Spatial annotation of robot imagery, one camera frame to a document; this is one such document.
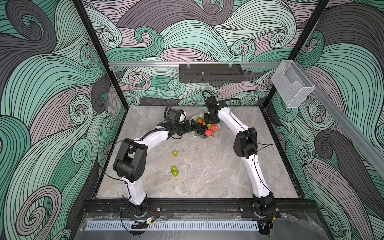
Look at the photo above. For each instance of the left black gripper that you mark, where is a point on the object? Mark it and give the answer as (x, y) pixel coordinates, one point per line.
(187, 129)

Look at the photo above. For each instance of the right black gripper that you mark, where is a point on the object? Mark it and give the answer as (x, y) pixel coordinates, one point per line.
(206, 120)

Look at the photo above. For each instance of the light green wavy fruit bowl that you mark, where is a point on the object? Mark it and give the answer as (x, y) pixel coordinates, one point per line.
(201, 116)

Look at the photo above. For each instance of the dark fake grape bunch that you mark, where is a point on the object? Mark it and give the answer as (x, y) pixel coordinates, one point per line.
(201, 129)

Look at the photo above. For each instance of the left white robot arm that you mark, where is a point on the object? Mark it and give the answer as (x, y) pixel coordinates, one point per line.
(131, 159)

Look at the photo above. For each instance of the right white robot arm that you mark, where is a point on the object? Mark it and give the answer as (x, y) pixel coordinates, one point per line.
(245, 147)

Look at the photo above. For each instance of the black perforated metal tray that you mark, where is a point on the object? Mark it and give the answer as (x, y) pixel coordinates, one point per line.
(212, 74)

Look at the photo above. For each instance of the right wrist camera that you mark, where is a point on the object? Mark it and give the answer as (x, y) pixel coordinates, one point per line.
(211, 101)

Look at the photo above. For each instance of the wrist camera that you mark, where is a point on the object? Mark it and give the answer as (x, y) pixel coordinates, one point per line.
(211, 101)
(180, 116)

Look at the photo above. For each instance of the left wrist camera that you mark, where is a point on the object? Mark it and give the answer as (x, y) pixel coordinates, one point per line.
(180, 116)

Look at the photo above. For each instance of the aluminium rail back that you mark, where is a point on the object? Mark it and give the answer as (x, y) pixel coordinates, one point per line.
(166, 64)

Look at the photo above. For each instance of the aluminium rail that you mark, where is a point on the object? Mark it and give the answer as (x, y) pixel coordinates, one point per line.
(332, 98)
(166, 64)

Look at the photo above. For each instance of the clear plastic wall bin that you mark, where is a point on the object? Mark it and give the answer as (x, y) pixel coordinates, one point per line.
(292, 83)

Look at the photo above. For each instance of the white slotted cable duct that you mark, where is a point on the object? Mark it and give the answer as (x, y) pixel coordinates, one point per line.
(248, 226)

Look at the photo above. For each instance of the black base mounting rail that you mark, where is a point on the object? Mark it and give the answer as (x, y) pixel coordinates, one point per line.
(162, 208)

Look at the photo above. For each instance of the aluminium rail right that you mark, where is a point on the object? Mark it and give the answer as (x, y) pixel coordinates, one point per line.
(332, 98)

